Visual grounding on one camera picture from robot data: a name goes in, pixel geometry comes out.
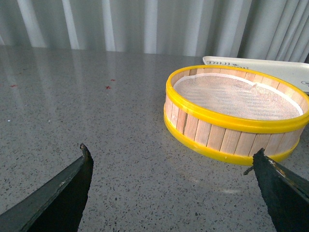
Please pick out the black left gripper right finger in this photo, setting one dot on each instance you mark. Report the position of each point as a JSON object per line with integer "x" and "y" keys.
{"x": 285, "y": 193}

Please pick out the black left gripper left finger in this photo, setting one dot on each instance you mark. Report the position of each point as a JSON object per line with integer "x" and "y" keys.
{"x": 58, "y": 205}

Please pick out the cream rectangular serving tray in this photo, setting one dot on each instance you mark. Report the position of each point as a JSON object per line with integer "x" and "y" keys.
{"x": 295, "y": 73}

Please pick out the yellow-rimmed wooden steamer basket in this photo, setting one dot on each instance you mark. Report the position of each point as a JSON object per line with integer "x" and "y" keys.
{"x": 228, "y": 138}

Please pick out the white mesh steamer liner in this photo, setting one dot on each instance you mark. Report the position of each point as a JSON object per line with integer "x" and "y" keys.
{"x": 235, "y": 96}

